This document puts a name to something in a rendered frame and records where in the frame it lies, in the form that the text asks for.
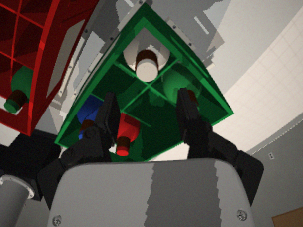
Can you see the red plastic crate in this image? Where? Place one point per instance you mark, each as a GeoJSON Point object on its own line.
{"type": "Point", "coordinates": [65, 23]}

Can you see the green plastic crate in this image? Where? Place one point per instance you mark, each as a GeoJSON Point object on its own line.
{"type": "Point", "coordinates": [144, 101]}

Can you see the white bottle with grey label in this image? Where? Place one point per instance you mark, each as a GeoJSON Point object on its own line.
{"type": "Point", "coordinates": [146, 55]}

